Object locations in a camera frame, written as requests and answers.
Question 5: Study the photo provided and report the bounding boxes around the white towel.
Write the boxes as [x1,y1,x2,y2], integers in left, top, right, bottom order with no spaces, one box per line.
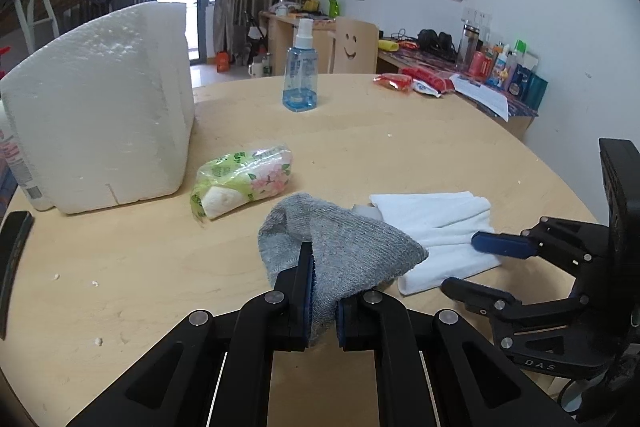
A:
[352,192,500,296]

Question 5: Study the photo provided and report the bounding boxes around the grey sock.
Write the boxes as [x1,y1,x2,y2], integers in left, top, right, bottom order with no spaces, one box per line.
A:
[257,193,428,345]

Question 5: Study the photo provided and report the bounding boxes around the floral tissue pack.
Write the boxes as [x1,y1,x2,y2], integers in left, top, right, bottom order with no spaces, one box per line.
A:
[190,145,293,221]

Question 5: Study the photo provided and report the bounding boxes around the white paper sheet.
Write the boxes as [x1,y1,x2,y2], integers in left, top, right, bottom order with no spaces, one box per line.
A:
[449,74,510,122]

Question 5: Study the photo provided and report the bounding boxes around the teal box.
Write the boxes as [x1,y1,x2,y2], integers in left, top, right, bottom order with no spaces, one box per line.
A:
[518,74,548,110]

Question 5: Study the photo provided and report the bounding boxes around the red white snack packet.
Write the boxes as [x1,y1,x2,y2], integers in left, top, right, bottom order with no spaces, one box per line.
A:
[399,67,454,98]

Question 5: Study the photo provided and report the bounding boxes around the black headphones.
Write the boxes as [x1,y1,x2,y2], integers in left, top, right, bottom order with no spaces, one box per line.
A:
[416,29,457,62]

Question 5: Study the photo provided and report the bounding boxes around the black smartphone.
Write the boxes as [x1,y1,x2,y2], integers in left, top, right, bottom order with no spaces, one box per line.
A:
[0,210,35,340]

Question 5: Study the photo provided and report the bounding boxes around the wooden smiley chair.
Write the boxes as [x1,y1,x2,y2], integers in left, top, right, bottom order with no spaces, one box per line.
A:
[328,16,378,74]

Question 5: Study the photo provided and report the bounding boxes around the blue spray bottle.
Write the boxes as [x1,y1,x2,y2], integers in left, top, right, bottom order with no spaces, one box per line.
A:
[282,18,318,113]

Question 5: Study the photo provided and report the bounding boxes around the white styrofoam box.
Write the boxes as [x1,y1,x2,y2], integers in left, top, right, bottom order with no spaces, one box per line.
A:
[0,1,196,216]

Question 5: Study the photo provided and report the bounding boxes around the green bottle on desk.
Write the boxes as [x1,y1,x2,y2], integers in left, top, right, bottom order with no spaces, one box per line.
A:
[328,0,341,18]

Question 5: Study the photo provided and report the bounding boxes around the white kettle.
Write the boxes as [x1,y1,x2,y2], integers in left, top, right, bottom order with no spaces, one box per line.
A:
[248,61,264,78]

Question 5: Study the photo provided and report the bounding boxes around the orange floor container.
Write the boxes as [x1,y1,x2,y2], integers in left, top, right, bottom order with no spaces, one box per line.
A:
[215,51,231,72]

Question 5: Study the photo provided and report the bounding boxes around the white lotion pump bottle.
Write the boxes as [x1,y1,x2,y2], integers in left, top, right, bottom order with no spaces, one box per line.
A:
[0,45,54,212]

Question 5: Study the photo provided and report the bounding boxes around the wooden desk with drawers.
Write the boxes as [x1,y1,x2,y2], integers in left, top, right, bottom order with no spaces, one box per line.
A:
[259,11,335,76]

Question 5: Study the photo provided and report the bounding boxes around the metal bunk bed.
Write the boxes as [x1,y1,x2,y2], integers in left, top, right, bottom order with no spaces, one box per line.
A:
[6,0,122,56]

